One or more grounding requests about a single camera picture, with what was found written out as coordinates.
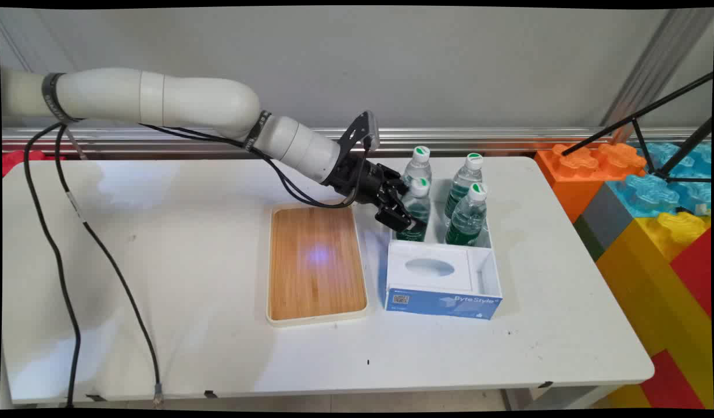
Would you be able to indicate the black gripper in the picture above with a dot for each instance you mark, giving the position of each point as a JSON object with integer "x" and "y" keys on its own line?
{"x": 356, "y": 179}

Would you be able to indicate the water bottle green label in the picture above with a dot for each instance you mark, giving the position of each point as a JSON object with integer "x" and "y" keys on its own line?
{"x": 419, "y": 167}
{"x": 462, "y": 183}
{"x": 468, "y": 219}
{"x": 419, "y": 203}

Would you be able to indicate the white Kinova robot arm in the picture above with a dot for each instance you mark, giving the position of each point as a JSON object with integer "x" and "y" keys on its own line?
{"x": 182, "y": 104}

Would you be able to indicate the bamboo tray with cream rim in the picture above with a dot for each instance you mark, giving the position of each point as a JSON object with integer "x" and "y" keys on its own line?
{"x": 316, "y": 264}

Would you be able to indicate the blue and white cardboard box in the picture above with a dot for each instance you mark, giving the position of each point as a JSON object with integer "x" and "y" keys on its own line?
{"x": 444, "y": 302}

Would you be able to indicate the orange giant building block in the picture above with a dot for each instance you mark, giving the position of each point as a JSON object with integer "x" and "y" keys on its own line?
{"x": 577, "y": 174}

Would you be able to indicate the green giant building block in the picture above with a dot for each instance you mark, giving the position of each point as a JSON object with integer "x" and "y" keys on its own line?
{"x": 589, "y": 238}

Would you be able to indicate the grey giant building block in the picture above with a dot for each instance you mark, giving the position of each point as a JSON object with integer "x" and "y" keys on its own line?
{"x": 609, "y": 217}

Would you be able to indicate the black tripod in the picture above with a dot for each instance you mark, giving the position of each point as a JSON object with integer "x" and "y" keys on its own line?
{"x": 641, "y": 116}

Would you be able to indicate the yellow giant building block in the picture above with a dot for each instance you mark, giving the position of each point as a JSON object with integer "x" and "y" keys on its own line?
{"x": 647, "y": 278}

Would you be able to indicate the blue giant building block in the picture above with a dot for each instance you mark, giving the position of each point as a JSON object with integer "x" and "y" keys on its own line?
{"x": 659, "y": 191}

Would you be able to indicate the diagonal aluminium profile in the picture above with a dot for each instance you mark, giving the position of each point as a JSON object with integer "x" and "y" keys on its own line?
{"x": 659, "y": 64}

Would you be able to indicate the red giant building block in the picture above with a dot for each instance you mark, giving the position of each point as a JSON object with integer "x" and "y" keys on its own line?
{"x": 696, "y": 273}
{"x": 673, "y": 383}

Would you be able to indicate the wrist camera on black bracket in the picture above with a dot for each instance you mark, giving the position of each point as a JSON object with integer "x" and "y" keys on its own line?
{"x": 359, "y": 132}

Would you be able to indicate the horizontal aluminium rail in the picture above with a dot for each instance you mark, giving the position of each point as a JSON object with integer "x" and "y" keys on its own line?
{"x": 479, "y": 139}

